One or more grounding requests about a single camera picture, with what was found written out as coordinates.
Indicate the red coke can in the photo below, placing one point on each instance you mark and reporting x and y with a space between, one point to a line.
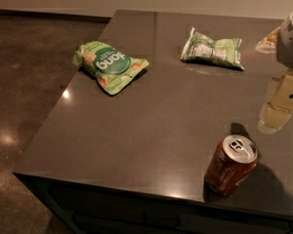
233 160

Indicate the dark counter cabinet base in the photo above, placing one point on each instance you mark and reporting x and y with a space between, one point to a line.
91 209

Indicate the green white snack bag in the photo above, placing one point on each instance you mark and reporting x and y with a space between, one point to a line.
201 48

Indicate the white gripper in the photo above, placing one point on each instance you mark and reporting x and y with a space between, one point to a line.
291 44

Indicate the green dang chips bag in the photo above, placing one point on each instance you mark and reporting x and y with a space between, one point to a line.
112 69

